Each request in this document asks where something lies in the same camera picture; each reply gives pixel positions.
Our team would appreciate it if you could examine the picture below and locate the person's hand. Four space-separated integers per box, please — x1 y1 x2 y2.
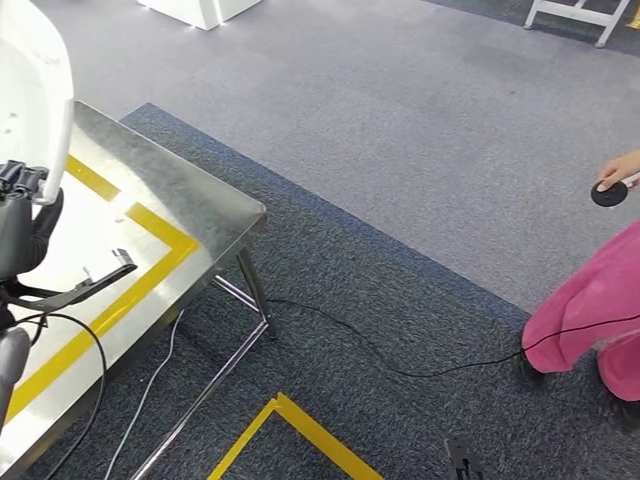
595 148 640 195

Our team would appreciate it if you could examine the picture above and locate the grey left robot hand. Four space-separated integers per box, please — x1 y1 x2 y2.
0 160 65 283

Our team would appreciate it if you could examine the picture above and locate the black disc controller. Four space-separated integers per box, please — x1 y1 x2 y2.
590 173 640 209

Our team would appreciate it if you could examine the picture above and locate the white plastic shell part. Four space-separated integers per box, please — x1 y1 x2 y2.
0 0 75 205

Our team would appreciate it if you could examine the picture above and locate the stainless steel workbench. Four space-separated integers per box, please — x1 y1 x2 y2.
0 100 281 480

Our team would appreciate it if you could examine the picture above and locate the person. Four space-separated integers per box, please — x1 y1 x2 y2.
518 148 640 429

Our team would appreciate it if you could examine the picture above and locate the white display plinth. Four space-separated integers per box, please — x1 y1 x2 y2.
136 0 264 32

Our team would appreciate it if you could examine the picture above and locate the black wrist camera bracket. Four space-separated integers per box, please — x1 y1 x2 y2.
0 250 139 315

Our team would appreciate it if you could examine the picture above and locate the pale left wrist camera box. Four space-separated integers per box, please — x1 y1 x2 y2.
82 248 134 283

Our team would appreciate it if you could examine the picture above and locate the white metal frame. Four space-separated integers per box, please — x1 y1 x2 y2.
522 0 632 50

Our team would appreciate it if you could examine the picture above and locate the yellow marking tape frame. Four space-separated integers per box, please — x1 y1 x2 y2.
5 153 200 425

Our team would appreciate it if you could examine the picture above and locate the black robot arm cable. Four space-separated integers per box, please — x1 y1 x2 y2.
10 311 109 480

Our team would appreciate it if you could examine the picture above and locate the white floor cable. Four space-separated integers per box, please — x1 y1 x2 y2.
102 307 187 480

